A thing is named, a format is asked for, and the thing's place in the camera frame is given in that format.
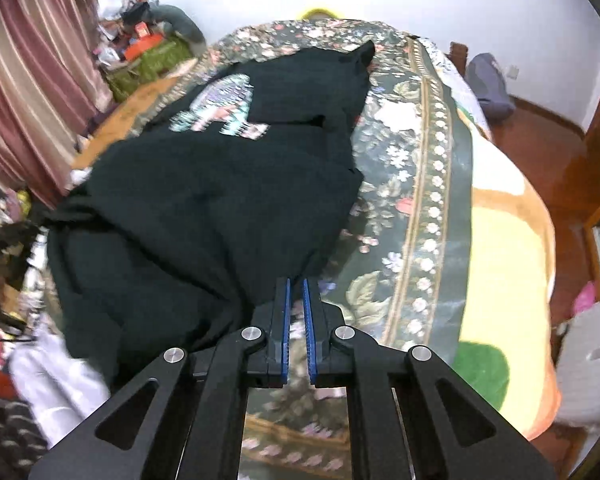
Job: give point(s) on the pink object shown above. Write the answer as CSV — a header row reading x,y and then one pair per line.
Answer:
x,y
585,297

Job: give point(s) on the green fabric bag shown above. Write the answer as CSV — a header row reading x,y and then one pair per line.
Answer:
x,y
150,65

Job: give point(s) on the yellow plastic basin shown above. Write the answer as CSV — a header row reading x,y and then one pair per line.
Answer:
x,y
320,12

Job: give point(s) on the orange cartoon blanket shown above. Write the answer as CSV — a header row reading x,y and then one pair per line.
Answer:
x,y
505,240

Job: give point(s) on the wall outlet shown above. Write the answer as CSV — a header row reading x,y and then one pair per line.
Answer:
x,y
513,72

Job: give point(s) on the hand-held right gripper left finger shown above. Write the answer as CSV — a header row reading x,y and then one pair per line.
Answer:
x,y
286,340

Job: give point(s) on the black printed t-shirt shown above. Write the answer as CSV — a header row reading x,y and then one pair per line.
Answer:
x,y
205,200

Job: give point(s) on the pile of mixed clutter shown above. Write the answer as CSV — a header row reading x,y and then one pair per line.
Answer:
x,y
117,20

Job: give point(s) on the pile of mixed clothes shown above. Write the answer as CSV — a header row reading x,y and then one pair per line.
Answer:
x,y
10,240

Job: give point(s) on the pink striped curtain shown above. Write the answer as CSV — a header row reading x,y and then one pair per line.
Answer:
x,y
30,85

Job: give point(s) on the dark floral blanket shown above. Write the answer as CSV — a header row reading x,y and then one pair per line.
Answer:
x,y
405,220

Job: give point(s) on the brown wooden furniture piece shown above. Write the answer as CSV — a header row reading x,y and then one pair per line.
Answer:
x,y
459,55

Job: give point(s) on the white plastic appliance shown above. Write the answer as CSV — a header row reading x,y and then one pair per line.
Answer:
x,y
590,360

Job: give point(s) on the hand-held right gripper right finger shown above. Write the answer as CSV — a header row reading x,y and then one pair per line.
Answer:
x,y
310,340

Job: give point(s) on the grey backpack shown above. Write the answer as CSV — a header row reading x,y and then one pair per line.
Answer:
x,y
490,85

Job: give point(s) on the orange box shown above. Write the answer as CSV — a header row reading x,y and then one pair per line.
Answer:
x,y
142,46

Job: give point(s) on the grey cloth bundle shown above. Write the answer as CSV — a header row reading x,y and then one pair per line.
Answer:
x,y
180,22

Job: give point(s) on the white cloth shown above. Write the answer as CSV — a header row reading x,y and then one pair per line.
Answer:
x,y
55,385

